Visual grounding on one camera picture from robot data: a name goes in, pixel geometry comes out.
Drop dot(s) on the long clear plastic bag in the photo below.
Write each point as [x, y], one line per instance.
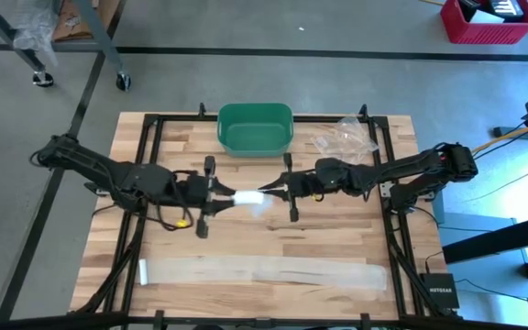
[291, 272]

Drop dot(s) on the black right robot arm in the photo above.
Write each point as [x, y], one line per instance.
[406, 167]

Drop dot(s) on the grey metal wheeled cart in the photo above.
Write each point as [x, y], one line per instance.
[106, 43]

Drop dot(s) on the black metal stand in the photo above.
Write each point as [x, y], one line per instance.
[498, 238]

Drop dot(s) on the brown cardboard box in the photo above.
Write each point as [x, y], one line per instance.
[69, 23]

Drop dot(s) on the red plastic crate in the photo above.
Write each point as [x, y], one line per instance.
[488, 32]

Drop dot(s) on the black electronic device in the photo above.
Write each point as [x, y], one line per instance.
[502, 7]

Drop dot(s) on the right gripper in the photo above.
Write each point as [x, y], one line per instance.
[303, 185]

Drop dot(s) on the white gauze bandage roll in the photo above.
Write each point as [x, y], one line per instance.
[250, 198]

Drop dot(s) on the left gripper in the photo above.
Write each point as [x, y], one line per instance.
[197, 188]

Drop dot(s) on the black Netgear network switch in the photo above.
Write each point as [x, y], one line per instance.
[439, 291]

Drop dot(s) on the green plastic basket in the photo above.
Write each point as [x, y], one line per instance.
[255, 133]

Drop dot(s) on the crumpled clear plastic wrap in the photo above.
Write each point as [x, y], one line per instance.
[35, 27]

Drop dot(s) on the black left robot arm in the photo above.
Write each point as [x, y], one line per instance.
[108, 172]

